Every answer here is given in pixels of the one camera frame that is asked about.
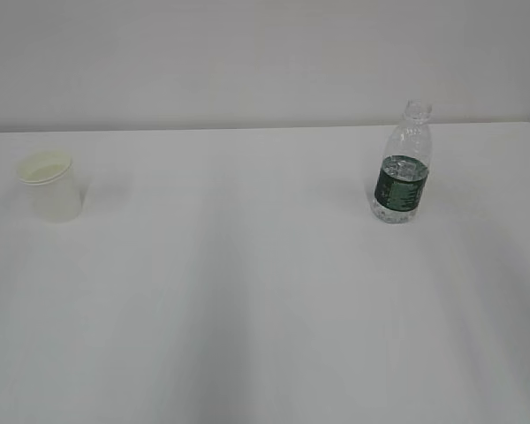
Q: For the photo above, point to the clear water bottle green label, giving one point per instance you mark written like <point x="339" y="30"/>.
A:
<point x="405" y="166"/>

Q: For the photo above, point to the white paper cup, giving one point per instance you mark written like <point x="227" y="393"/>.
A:
<point x="51" y="186"/>

